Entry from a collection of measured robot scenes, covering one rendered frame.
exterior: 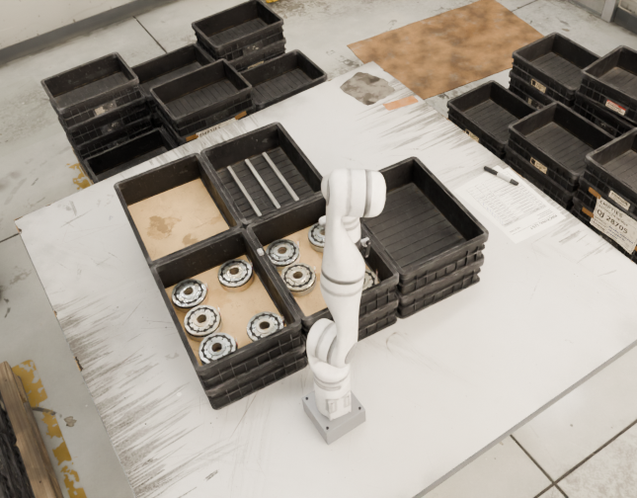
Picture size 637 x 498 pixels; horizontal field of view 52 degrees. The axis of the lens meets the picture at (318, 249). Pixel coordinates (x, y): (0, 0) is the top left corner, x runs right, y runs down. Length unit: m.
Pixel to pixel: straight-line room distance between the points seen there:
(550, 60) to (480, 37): 0.94
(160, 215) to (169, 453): 0.78
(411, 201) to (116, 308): 1.00
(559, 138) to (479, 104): 0.52
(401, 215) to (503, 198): 0.43
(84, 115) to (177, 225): 1.28
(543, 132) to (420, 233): 1.26
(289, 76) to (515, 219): 1.64
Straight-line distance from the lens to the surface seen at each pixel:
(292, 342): 1.78
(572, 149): 3.08
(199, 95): 3.27
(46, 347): 3.11
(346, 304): 1.37
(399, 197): 2.13
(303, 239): 2.02
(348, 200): 1.20
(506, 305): 2.05
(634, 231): 2.73
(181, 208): 2.20
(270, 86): 3.43
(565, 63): 3.60
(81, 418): 2.85
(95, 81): 3.56
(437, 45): 4.35
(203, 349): 1.80
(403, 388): 1.86
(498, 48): 4.35
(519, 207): 2.32
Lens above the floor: 2.34
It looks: 49 degrees down
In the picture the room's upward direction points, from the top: 7 degrees counter-clockwise
